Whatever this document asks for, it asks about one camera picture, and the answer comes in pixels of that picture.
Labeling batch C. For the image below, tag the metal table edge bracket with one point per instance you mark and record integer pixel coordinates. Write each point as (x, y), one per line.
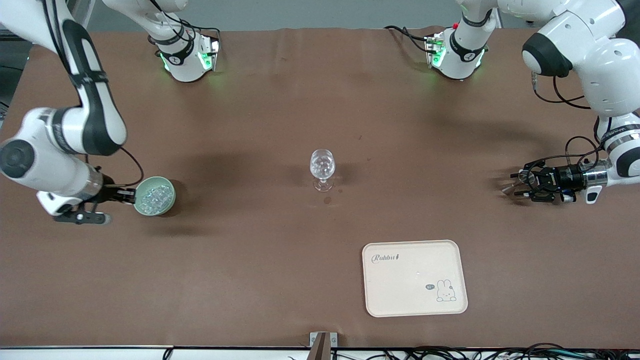
(323, 345)

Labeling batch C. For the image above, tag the clear ice cube pile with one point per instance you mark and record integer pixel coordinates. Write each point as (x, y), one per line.
(155, 199)

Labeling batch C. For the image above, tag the clear wine glass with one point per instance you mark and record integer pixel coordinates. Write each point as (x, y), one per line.
(322, 165)

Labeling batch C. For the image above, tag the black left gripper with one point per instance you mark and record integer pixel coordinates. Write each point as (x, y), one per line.
(568, 178)

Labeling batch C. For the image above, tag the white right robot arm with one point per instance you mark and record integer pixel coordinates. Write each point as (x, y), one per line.
(90, 115)

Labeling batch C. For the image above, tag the cream tray with rabbit print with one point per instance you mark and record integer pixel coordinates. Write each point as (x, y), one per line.
(415, 280)

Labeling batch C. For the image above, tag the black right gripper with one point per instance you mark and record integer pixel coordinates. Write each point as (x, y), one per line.
(109, 193)

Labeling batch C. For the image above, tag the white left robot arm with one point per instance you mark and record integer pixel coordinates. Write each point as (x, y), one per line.
(610, 70)

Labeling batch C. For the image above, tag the steel double jigger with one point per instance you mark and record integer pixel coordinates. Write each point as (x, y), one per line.
(515, 186)

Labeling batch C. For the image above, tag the pale green bowl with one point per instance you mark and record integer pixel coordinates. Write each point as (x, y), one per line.
(152, 181)

